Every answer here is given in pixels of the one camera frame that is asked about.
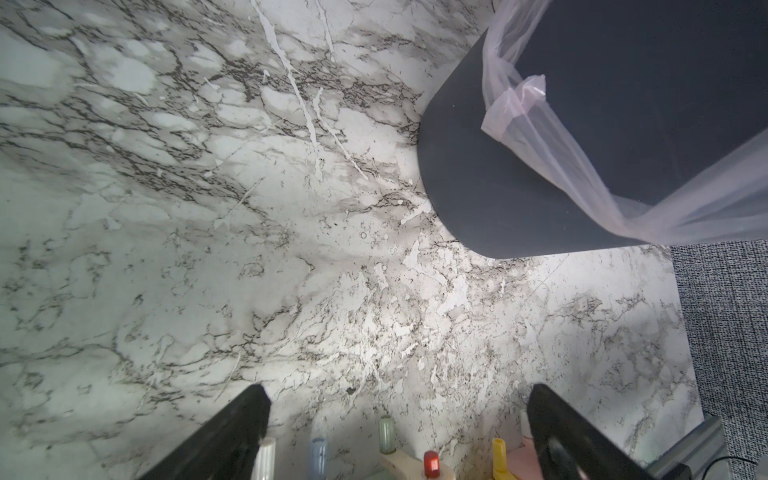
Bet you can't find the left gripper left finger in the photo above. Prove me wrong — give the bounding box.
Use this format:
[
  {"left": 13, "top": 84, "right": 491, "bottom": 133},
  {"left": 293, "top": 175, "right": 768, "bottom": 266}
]
[{"left": 142, "top": 384, "right": 271, "bottom": 480}]

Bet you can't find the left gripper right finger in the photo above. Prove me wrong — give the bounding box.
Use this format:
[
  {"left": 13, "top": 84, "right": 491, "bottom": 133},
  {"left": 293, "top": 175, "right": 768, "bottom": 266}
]
[{"left": 526, "top": 383, "right": 651, "bottom": 479}]

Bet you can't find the dark grey trash bin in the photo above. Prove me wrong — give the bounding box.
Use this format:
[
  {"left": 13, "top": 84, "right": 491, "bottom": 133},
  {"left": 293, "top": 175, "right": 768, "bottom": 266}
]
[{"left": 417, "top": 1, "right": 767, "bottom": 259}]

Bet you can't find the yellow pencil sharpener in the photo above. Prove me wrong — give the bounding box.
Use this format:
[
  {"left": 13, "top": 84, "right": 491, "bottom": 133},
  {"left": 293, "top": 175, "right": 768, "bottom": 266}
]
[{"left": 491, "top": 438, "right": 517, "bottom": 480}]

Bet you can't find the light blue pencil sharpener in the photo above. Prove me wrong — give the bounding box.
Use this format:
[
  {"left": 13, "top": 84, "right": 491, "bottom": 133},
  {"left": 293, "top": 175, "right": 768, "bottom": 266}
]
[{"left": 308, "top": 437, "right": 328, "bottom": 480}]

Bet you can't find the green pencil sharpener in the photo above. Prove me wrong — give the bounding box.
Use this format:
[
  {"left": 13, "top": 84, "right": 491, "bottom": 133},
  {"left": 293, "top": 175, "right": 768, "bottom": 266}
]
[{"left": 365, "top": 416, "right": 457, "bottom": 480}]

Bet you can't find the aluminium front rail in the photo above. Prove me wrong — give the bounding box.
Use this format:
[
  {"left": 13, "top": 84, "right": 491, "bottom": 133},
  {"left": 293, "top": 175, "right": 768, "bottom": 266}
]
[{"left": 646, "top": 414, "right": 731, "bottom": 479}]

